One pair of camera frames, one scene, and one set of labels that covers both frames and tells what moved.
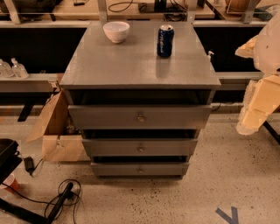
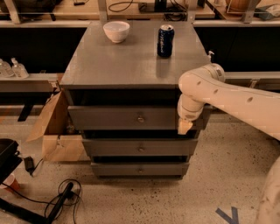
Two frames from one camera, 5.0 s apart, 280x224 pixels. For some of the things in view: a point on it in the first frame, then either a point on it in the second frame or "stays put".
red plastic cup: x=11 y=181 stays put
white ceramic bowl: x=117 y=31 stays put
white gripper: x=269 y=49 to x=189 y=114
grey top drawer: x=139 y=117 stays put
